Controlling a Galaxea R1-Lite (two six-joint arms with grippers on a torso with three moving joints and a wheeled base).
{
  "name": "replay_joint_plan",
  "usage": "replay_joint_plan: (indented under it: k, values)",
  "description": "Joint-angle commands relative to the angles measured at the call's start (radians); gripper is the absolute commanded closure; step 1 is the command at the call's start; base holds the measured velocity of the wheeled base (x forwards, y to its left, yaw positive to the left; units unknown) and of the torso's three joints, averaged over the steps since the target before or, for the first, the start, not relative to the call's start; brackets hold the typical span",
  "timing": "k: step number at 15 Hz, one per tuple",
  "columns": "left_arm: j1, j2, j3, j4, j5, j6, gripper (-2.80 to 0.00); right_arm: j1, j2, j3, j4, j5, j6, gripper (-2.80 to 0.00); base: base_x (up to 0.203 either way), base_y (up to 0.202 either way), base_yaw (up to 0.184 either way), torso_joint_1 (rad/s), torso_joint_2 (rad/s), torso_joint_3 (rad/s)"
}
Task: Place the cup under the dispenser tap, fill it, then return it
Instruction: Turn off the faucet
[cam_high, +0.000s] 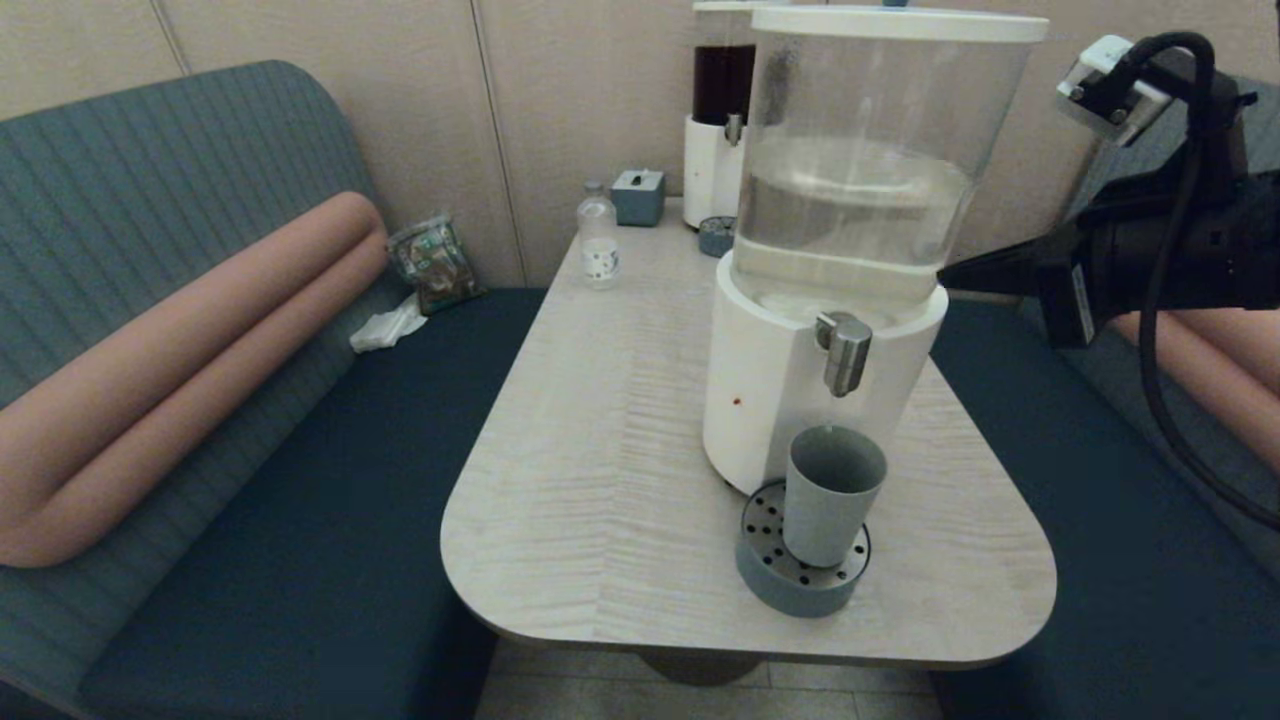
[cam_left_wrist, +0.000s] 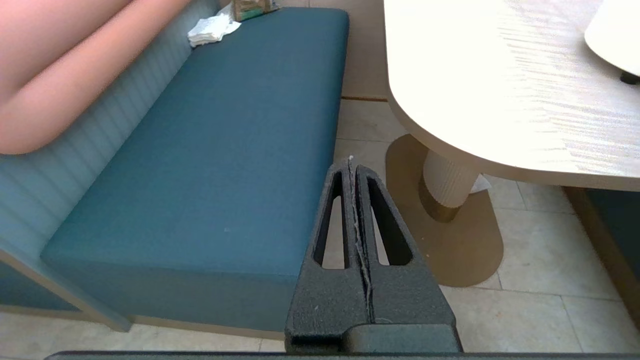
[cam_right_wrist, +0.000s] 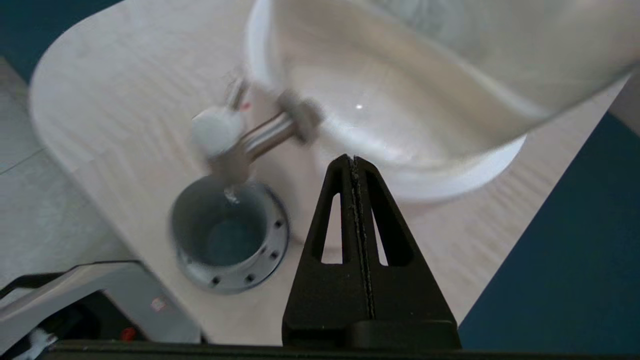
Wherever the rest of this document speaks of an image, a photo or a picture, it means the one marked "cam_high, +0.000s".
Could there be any steel dispenser tap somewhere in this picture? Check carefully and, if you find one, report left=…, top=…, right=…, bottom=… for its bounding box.
left=814, top=311, right=874, bottom=399

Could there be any grey plastic cup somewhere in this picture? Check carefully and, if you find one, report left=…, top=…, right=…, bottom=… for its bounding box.
left=782, top=425, right=889, bottom=569

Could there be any pink bench bolster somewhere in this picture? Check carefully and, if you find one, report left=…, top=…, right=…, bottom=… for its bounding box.
left=0, top=191, right=389, bottom=569
left=1110, top=308, right=1280, bottom=471

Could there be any clear water dispenser white base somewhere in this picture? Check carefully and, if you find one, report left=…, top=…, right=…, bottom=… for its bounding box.
left=702, top=5, right=1051, bottom=498

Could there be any dark teal seat cushion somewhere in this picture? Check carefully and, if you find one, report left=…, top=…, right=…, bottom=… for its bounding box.
left=80, top=290, right=548, bottom=720
left=925, top=298, right=1280, bottom=720

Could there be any dark drink dispenser white base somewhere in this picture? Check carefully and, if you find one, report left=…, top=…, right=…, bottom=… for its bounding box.
left=683, top=0, right=756, bottom=231

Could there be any blue grey tissue box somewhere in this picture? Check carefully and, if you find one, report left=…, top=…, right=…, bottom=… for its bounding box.
left=610, top=168, right=667, bottom=228

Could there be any large blue steel drip tray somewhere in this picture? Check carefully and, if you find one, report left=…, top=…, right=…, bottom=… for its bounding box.
left=735, top=480, right=872, bottom=619

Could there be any clear plastic water bottle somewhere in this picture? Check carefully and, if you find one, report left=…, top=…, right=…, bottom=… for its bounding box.
left=576, top=182, right=620, bottom=292

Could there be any green snack bag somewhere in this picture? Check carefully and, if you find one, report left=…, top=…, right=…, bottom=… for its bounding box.
left=386, top=210, right=484, bottom=317

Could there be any crumpled white tissue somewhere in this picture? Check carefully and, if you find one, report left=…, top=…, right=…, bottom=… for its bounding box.
left=349, top=294, right=428, bottom=354

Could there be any black right camera cable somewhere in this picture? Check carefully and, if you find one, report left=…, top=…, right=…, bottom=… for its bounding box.
left=1095, top=30, right=1280, bottom=531

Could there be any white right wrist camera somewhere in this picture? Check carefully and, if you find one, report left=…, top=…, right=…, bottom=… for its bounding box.
left=1057, top=35, right=1173, bottom=147

